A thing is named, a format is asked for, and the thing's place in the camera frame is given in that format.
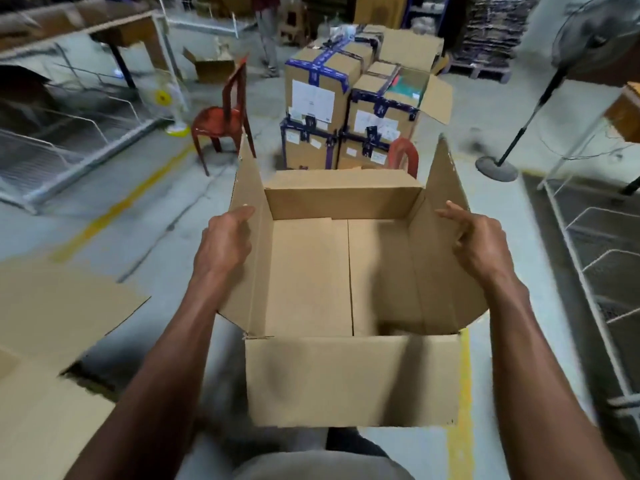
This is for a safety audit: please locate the light grey shirt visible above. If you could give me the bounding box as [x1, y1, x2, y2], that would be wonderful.
[232, 449, 416, 480]

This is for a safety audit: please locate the small white yellow fan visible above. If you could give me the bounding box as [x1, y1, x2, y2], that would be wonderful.
[137, 69, 193, 138]

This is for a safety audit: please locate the white wire mesh rack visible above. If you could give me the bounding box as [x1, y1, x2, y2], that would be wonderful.
[0, 44, 166, 215]

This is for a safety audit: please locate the wooden desk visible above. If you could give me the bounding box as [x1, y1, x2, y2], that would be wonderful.
[0, 7, 173, 91]

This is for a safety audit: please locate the blue logo yellow cardboard box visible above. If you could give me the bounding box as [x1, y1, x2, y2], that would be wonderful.
[218, 134, 490, 428]

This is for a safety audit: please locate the person's left hand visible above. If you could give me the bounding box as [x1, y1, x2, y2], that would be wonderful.
[192, 204, 256, 291]

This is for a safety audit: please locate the orange top metal shelf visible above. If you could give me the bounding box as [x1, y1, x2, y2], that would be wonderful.
[605, 82, 640, 143]

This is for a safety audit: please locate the stack of flattened cardboard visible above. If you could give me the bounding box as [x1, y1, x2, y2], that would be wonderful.
[452, 0, 539, 65]

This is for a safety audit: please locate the small open brown box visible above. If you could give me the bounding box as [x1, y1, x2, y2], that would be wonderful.
[182, 44, 236, 85]

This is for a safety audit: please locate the black pedestal fan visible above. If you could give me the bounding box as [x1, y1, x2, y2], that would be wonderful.
[475, 0, 640, 183]

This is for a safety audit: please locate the person's right hand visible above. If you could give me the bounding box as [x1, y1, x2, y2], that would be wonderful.
[433, 200, 516, 291]

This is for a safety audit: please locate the pile of blue taped parcels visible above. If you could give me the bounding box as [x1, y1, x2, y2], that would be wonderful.
[279, 23, 453, 171]

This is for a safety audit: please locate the person's right forearm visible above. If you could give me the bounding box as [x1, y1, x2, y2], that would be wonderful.
[482, 274, 626, 480]

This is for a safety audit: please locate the upright brown box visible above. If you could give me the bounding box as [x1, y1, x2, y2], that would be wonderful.
[353, 0, 409, 28]

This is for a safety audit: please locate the white wire frame rack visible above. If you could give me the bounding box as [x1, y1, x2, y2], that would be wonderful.
[542, 177, 640, 421]

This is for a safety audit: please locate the red plastic chair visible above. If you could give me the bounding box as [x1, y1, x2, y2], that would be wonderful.
[387, 137, 420, 179]
[191, 54, 257, 177]

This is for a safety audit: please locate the wooden stool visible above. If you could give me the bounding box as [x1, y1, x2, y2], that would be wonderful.
[279, 2, 307, 45]

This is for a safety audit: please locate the person's left forearm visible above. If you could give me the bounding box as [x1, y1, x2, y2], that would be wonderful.
[65, 274, 241, 480]

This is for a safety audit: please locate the wooden pallet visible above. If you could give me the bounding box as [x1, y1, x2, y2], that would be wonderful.
[445, 59, 513, 85]

